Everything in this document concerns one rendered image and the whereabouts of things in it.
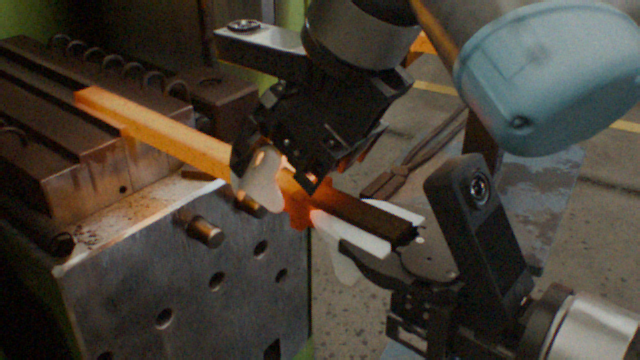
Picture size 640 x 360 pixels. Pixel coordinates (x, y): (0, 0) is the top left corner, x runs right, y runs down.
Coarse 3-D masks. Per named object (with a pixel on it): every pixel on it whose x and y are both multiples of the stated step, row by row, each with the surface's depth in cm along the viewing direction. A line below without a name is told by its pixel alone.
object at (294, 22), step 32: (96, 0) 101; (128, 0) 95; (160, 0) 89; (192, 0) 84; (224, 0) 85; (256, 0) 91; (288, 0) 98; (96, 32) 106; (128, 32) 99; (160, 32) 93; (192, 32) 88; (160, 64) 97; (192, 64) 91; (224, 64) 90
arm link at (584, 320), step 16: (576, 304) 37; (592, 304) 37; (608, 304) 37; (560, 320) 37; (576, 320) 36; (592, 320) 36; (608, 320) 36; (624, 320) 36; (560, 336) 36; (576, 336) 36; (592, 336) 35; (608, 336) 35; (624, 336) 35; (544, 352) 37; (560, 352) 36; (576, 352) 35; (592, 352) 35; (608, 352) 34; (624, 352) 40
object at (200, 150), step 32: (96, 96) 67; (128, 128) 63; (160, 128) 60; (192, 128) 60; (192, 160) 58; (224, 160) 55; (288, 192) 50; (320, 192) 49; (352, 224) 46; (384, 224) 45
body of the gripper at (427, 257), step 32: (416, 256) 42; (448, 256) 42; (416, 288) 41; (448, 288) 40; (416, 320) 44; (448, 320) 41; (480, 320) 41; (512, 320) 39; (544, 320) 37; (416, 352) 44; (448, 352) 44; (480, 352) 42; (512, 352) 41
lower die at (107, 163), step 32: (0, 64) 78; (64, 64) 80; (0, 96) 72; (32, 96) 72; (64, 96) 69; (128, 96) 71; (160, 96) 71; (32, 128) 65; (64, 128) 64; (96, 128) 65; (32, 160) 61; (64, 160) 61; (96, 160) 61; (128, 160) 65; (160, 160) 68; (32, 192) 60; (64, 192) 60; (96, 192) 63; (128, 192) 66; (64, 224) 61
